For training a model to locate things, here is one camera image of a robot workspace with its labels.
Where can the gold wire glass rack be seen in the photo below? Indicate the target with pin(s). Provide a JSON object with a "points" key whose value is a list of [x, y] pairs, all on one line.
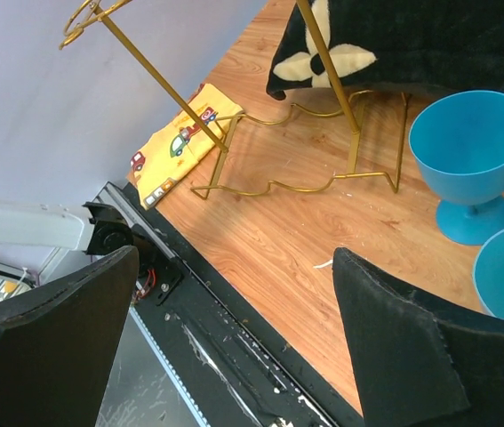
{"points": [[225, 21]]}

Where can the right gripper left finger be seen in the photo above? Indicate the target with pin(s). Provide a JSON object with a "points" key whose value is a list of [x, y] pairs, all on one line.
{"points": [[58, 343]]}

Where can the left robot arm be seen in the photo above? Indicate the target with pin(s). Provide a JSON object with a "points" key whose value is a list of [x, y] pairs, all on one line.
{"points": [[91, 228]]}

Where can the yellow truck print cloth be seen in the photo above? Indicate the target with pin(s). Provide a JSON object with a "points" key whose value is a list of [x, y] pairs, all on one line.
{"points": [[173, 151]]}

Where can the blue wine glass back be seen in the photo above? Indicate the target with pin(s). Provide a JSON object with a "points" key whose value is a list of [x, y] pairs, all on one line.
{"points": [[458, 144]]}

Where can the black floral pillow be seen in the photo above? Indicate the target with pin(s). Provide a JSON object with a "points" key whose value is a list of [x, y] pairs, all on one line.
{"points": [[430, 46]]}

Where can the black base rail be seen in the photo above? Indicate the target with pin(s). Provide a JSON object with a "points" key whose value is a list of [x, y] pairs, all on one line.
{"points": [[224, 359]]}

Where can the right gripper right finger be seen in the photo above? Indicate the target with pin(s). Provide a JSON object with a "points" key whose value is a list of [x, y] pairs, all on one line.
{"points": [[418, 359]]}

